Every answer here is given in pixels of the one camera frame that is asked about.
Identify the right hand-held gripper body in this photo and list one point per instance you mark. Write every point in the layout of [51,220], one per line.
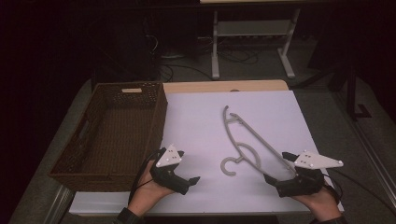
[314,161]

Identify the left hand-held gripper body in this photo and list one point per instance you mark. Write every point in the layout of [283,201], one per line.
[168,157]

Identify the grey plastic clothes hanger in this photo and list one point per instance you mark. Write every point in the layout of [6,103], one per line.
[249,152]

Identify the brown wicker basket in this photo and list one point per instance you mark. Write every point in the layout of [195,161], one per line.
[124,137]

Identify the person's left hand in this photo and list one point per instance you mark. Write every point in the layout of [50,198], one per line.
[149,189]

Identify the person's right hand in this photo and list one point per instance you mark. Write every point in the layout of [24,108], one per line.
[317,203]

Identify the black metal stand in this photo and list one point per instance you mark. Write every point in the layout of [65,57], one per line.
[351,93]

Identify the aluminium rail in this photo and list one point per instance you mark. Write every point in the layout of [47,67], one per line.
[373,161]
[59,205]

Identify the white metal table frame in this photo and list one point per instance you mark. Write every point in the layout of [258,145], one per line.
[252,28]

